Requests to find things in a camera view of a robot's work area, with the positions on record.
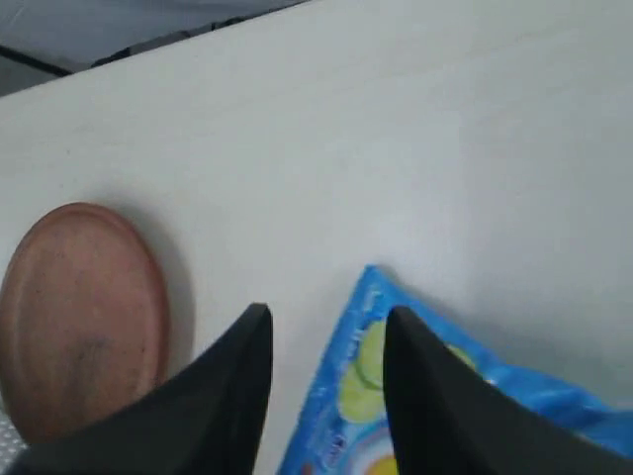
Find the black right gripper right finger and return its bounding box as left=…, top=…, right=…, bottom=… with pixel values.
left=383, top=307, right=632, bottom=474

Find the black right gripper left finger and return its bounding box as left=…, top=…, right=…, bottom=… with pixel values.
left=9, top=303, right=273, bottom=474

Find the blue chips bag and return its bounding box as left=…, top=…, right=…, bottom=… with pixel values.
left=278, top=265, right=632, bottom=474

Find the brown wooden plate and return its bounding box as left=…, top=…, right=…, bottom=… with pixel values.
left=1, top=203, right=169, bottom=443

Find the white plastic woven basket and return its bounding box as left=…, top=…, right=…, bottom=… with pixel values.
left=0, top=412, right=26, bottom=475

